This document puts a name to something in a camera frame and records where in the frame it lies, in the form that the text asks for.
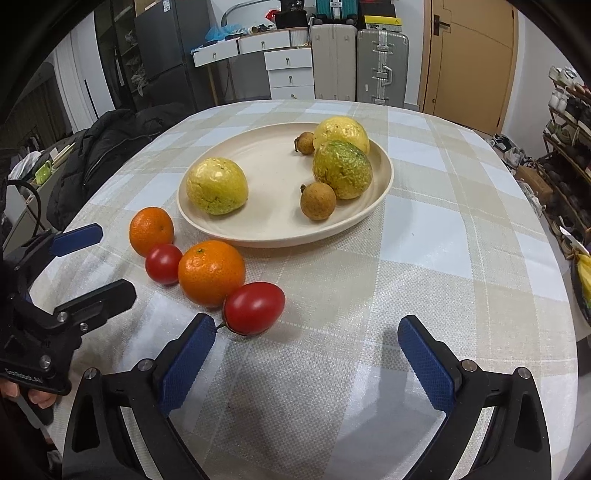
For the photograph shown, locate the white cloth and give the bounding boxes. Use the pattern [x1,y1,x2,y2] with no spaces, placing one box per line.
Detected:
[9,151,42,181]

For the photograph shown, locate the white drawer unit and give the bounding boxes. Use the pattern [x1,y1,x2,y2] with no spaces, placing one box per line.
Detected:
[264,47,315,100]

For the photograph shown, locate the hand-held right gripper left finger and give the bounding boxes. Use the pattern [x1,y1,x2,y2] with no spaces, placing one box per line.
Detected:
[61,313,217,480]

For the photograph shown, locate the yellow bananas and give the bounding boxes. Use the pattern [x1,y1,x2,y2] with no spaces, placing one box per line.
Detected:
[573,254,591,301]

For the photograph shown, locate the black puffer jacket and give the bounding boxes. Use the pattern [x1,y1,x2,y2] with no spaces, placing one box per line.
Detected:
[46,102,188,232]

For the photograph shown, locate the wooden shoe rack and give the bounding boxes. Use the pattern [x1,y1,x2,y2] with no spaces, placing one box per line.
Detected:
[542,65,591,232]

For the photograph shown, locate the small orange tangerine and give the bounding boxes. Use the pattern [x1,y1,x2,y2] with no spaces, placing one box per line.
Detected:
[129,207,175,257]

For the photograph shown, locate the large yellow passion fruit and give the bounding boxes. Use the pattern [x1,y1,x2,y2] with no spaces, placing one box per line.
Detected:
[186,157,249,216]

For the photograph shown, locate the oval red cherry tomato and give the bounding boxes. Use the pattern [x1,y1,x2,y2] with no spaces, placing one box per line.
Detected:
[216,281,286,336]

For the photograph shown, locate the green yellow passion fruit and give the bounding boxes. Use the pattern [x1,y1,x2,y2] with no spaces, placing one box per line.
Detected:
[312,141,373,200]

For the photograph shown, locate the black bag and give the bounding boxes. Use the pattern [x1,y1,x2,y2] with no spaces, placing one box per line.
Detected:
[274,9,309,29]

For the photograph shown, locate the brown cardboard box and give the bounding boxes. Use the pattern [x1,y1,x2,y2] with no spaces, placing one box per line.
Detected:
[515,165,554,200]

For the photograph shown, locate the beige suitcase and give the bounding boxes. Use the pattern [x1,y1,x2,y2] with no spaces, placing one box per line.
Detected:
[310,23,357,101]

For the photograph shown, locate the wooden door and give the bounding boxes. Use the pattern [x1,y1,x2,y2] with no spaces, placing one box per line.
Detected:
[419,0,518,134]

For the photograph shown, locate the blue plastic bag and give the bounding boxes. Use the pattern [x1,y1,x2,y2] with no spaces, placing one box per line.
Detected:
[204,22,234,43]

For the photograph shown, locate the teal suitcase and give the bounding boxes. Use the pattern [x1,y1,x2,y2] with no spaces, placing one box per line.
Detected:
[315,0,360,19]

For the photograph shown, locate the beige round plate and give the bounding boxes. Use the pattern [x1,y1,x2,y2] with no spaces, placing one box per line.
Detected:
[177,122,394,248]

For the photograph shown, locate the person's left hand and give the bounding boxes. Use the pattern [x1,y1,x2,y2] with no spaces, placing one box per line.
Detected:
[0,378,58,409]

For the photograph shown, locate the dark wooden cabinet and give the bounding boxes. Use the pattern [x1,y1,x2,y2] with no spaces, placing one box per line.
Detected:
[95,0,148,112]

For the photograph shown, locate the black cable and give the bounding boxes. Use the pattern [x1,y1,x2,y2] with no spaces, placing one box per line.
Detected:
[4,181,49,232]

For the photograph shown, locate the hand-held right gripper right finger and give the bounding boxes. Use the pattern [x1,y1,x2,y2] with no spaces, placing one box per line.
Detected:
[397,315,552,480]

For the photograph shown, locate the silver suitcase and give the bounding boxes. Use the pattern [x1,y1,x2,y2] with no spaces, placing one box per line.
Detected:
[355,28,410,104]

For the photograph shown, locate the rows of assorted shoes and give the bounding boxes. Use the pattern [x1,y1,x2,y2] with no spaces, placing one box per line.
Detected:
[547,65,591,217]

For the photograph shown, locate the black red shoe box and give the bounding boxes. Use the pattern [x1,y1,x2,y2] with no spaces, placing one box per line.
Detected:
[359,0,397,18]

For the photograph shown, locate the round red cherry tomato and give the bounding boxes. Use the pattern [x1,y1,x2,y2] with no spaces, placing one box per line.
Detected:
[145,244,184,285]

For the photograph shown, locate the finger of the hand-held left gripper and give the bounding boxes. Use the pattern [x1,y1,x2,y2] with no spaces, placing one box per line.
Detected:
[30,279,137,335]
[16,223,103,273]

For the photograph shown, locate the grey curved tube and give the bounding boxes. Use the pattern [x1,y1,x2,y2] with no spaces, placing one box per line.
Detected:
[221,1,280,26]

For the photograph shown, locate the yellow black shoe box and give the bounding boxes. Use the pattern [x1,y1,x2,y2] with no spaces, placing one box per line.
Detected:
[364,16,402,32]

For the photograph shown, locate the large orange tangerine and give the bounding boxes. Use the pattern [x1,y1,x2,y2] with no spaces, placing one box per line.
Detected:
[178,240,246,308]

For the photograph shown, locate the small yellow passion fruit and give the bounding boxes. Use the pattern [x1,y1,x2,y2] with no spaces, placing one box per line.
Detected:
[313,116,370,155]

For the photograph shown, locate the white desk with drawers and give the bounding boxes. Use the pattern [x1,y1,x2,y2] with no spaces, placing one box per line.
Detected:
[192,28,312,107]

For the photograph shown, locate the pile of white sneakers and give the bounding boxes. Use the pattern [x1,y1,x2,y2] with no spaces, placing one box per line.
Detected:
[487,133,539,174]

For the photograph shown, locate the dark grey fridge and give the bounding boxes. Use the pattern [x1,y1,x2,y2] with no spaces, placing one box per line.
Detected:
[134,0,218,112]

